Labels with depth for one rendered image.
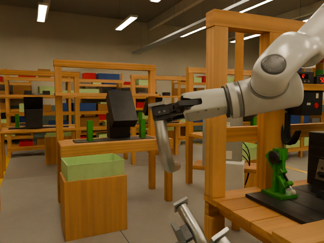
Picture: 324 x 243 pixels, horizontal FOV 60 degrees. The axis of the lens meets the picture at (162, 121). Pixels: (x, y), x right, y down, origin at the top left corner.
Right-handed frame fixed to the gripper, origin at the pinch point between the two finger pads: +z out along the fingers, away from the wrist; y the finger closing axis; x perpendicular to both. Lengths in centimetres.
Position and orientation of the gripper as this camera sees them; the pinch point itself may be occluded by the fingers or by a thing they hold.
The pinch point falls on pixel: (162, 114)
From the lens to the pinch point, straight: 67.5
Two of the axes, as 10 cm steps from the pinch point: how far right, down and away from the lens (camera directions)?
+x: 1.6, 9.6, -2.4
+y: -1.7, -2.1, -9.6
